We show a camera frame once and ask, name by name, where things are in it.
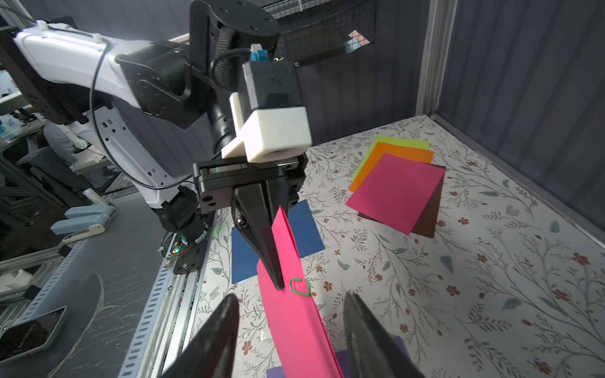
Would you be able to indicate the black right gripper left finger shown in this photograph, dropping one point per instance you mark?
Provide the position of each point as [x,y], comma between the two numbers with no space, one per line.
[211,353]

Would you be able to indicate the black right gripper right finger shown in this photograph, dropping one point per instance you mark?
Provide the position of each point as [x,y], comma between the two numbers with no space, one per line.
[372,350]

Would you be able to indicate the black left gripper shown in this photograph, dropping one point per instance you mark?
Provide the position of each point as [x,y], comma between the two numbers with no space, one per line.
[256,192]

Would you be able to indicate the magenta paper sheet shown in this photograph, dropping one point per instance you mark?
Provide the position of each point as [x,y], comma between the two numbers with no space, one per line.
[295,324]
[397,193]

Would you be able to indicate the green paperclip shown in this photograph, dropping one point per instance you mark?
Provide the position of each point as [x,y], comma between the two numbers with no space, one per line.
[300,287]

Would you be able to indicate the brown paper sheet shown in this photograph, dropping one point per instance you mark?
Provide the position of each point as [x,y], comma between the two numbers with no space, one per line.
[432,212]

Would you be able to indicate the lime green paper sheet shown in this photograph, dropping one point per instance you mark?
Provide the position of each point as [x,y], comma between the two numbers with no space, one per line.
[414,150]

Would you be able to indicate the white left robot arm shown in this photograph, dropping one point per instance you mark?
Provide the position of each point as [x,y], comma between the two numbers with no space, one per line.
[226,72]

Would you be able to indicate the purple paper sheet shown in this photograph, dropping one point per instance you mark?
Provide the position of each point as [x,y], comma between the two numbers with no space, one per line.
[343,359]

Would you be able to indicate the light blue stapler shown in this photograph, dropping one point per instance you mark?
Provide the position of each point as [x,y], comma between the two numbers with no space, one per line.
[83,222]

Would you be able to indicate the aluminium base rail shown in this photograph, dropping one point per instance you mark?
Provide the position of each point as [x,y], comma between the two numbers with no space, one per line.
[166,324]

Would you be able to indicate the aluminium frame post left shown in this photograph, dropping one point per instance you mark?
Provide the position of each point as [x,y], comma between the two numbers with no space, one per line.
[438,37]

